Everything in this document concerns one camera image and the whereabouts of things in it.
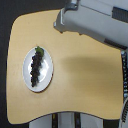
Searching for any white round plate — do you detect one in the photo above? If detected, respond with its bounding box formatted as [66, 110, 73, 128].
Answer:
[22, 46, 53, 92]

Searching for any white table base frame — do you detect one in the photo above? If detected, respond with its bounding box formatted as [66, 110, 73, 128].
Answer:
[29, 112, 103, 128]

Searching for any black cable chain right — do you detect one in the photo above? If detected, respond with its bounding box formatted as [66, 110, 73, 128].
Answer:
[119, 49, 128, 126]

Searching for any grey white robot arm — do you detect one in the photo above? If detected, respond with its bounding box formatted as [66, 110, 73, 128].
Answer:
[54, 0, 128, 50]

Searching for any dark purple grape bunch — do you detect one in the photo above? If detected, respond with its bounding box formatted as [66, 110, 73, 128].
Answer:
[30, 46, 44, 87]

